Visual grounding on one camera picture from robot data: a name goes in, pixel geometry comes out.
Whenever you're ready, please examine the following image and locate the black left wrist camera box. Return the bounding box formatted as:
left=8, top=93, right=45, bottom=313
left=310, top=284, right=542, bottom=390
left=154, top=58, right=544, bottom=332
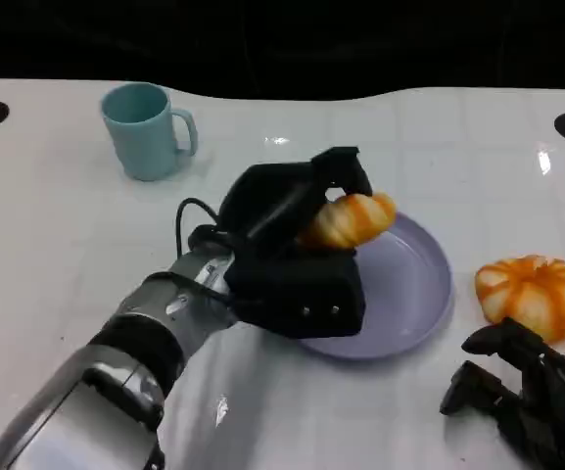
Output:
left=223, top=250, right=366, bottom=341

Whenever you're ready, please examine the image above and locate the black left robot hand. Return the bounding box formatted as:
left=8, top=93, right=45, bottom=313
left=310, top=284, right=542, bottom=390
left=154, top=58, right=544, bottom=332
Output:
left=216, top=145, right=376, bottom=268

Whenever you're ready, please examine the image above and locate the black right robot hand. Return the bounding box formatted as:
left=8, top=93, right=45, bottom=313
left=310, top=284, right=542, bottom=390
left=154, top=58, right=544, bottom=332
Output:
left=439, top=316, right=565, bottom=470

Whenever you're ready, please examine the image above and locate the round orange white bread roll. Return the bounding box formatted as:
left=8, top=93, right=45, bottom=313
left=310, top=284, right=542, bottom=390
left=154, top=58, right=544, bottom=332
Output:
left=473, top=254, right=565, bottom=344

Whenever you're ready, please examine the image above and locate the black backdrop cloth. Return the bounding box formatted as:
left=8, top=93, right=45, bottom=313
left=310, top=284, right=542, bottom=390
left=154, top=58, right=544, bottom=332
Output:
left=0, top=0, right=565, bottom=103

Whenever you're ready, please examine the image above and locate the pale green mug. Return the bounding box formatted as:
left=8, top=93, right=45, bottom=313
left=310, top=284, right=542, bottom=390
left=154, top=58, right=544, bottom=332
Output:
left=99, top=81, right=200, bottom=183

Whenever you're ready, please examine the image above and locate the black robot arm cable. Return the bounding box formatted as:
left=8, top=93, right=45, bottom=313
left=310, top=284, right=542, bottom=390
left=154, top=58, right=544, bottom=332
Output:
left=175, top=197, right=237, bottom=259

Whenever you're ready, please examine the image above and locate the lilac plate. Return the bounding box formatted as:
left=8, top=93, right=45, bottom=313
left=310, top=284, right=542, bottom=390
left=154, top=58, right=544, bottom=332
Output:
left=292, top=210, right=455, bottom=363

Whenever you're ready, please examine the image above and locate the long twisted orange bread roll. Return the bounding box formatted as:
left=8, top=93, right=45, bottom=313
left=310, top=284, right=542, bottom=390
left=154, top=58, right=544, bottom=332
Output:
left=298, top=191, right=398, bottom=252

